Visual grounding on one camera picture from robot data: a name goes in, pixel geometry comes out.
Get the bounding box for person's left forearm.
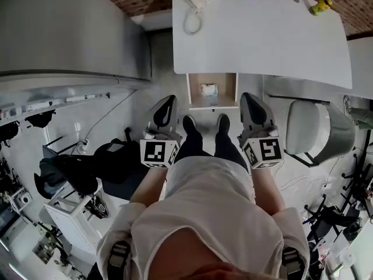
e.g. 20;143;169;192
129;165;170;205

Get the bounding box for person's left black shoe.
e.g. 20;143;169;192
182;115;198;134

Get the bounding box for person's right black shoe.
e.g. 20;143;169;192
216;114;231;133

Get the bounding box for white item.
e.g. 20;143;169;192
200;83;218;97

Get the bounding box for person's white shirt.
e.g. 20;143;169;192
96;156;311;280

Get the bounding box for black office chair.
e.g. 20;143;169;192
33;144;99;200

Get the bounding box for white floor cables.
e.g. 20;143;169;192
279;172;332;194

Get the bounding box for black backpack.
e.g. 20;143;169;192
94;138;151;201

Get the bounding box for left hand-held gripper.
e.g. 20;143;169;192
139;95;183;169

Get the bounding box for white wall rail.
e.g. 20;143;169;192
0;91;114;120

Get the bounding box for left grey harness strap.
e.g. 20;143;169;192
107;240;132;280

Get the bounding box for large white cabinet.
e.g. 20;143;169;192
0;0;153;85

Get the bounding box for right grey harness strap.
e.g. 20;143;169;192
280;246;303;280

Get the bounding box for yellow green toy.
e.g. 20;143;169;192
309;0;333;16

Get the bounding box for grey white office chair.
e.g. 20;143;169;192
284;99;357;167

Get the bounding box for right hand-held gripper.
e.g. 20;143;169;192
237;92;285;170

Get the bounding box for person's black shoe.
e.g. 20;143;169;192
182;115;198;134
216;114;231;133

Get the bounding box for person's right forearm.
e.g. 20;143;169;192
249;165;287;217

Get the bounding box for person's dark trousers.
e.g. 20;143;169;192
174;125;249;173

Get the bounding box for white instant camera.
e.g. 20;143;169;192
16;192;32;212

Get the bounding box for black chair base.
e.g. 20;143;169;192
304;193;361;244

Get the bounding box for small white cabinet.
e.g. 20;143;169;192
43;182;103;257

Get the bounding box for white coiled telephone cord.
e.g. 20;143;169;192
182;6;203;36

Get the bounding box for wooden drawer white front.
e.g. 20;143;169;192
186;72;240;111

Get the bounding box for grey harness strap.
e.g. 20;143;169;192
280;246;303;280
107;240;132;280

